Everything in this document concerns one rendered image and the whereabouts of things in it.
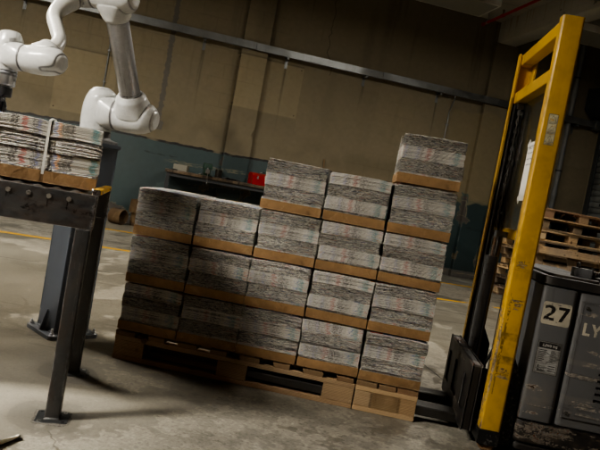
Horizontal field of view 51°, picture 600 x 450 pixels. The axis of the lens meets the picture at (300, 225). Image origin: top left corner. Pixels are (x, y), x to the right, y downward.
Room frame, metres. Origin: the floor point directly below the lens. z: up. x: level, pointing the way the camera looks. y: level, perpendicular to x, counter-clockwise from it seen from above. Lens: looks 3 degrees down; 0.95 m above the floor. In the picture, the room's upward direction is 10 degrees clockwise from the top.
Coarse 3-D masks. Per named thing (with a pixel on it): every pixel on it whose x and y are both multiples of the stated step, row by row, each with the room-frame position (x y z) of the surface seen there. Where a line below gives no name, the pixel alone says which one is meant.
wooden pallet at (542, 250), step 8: (544, 248) 8.10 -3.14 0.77; (552, 248) 8.14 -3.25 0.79; (536, 256) 8.15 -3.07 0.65; (544, 256) 8.22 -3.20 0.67; (552, 256) 8.26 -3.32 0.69; (560, 256) 8.17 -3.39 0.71; (568, 256) 8.19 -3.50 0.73; (576, 256) 8.24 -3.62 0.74; (584, 256) 8.28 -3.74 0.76; (592, 256) 8.32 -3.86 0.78; (544, 264) 8.19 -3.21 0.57; (552, 264) 8.23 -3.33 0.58; (568, 264) 8.29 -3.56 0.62; (576, 264) 8.33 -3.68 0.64; (584, 264) 8.40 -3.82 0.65; (592, 264) 8.44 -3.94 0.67
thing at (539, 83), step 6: (546, 72) 2.77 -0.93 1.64; (540, 78) 2.86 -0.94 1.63; (546, 78) 2.75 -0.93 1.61; (534, 84) 2.96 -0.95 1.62; (540, 84) 2.84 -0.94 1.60; (522, 90) 3.17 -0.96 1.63; (528, 90) 3.06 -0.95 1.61; (534, 90) 2.94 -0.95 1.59; (540, 90) 2.91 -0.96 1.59; (516, 96) 3.29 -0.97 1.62; (522, 96) 3.14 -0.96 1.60; (528, 96) 3.09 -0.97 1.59; (534, 96) 3.07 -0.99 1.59; (516, 102) 3.28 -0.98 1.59; (522, 102) 3.24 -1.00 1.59
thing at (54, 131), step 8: (40, 128) 2.25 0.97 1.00; (56, 128) 2.27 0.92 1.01; (40, 136) 2.26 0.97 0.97; (56, 136) 2.36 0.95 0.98; (40, 144) 2.26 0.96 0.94; (48, 144) 2.27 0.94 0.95; (40, 152) 2.28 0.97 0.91; (48, 152) 2.27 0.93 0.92; (40, 160) 2.26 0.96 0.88; (48, 160) 2.27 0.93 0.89; (40, 168) 2.26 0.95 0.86; (48, 168) 2.27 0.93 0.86; (48, 184) 2.29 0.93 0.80
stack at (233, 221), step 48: (144, 192) 2.96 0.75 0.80; (144, 240) 2.96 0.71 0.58; (240, 240) 2.92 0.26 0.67; (288, 240) 2.90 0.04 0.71; (336, 240) 2.89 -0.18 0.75; (144, 288) 2.96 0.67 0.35; (240, 288) 2.92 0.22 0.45; (288, 288) 2.89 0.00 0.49; (336, 288) 2.88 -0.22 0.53; (144, 336) 3.09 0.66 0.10; (240, 336) 2.92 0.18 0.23; (288, 336) 2.89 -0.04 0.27; (336, 336) 2.87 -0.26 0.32; (240, 384) 2.91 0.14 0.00; (336, 384) 2.87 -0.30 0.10
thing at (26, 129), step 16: (0, 112) 2.21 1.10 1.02; (0, 128) 2.22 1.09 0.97; (16, 128) 2.23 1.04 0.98; (32, 128) 2.27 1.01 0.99; (0, 144) 2.22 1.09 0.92; (16, 144) 2.23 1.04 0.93; (32, 144) 2.25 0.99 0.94; (0, 160) 2.22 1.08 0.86; (16, 160) 2.24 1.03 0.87; (32, 160) 2.26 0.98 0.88; (0, 176) 2.24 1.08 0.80
